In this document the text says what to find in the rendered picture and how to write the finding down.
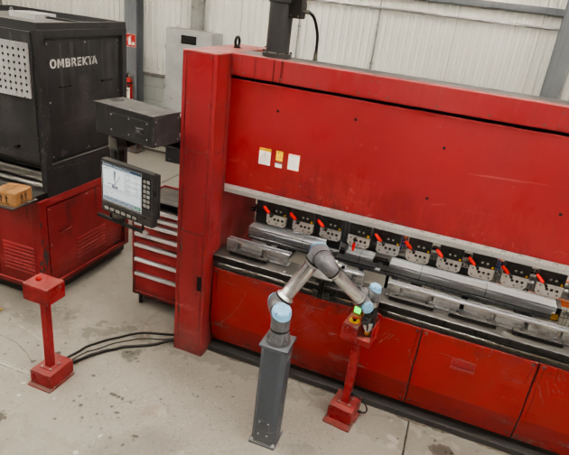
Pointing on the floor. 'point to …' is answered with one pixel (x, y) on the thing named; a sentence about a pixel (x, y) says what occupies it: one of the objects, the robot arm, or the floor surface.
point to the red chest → (156, 255)
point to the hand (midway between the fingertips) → (367, 331)
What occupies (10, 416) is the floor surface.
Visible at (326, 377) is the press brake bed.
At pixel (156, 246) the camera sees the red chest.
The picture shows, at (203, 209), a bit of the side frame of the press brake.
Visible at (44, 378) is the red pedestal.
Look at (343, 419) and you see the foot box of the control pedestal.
